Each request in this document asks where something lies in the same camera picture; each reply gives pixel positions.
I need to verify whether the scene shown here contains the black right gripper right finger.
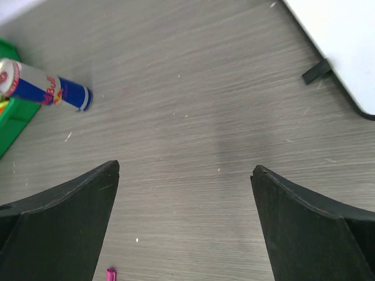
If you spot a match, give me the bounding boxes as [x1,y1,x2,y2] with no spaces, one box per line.
[250,165,374,280]

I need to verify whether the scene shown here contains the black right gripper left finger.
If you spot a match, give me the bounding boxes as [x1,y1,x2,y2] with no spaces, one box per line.
[1,160,120,280]

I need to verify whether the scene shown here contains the pink capped white marker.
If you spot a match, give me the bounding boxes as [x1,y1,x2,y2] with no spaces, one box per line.
[106,268,117,281]

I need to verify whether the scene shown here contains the white whiteboard black frame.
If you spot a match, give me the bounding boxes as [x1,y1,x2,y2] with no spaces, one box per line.
[284,1,374,120]

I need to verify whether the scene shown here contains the green plastic tray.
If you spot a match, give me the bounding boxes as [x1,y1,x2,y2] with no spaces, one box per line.
[0,38,42,160]

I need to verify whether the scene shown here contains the Red Bull can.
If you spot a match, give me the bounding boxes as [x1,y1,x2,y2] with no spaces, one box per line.
[1,58,93,111]

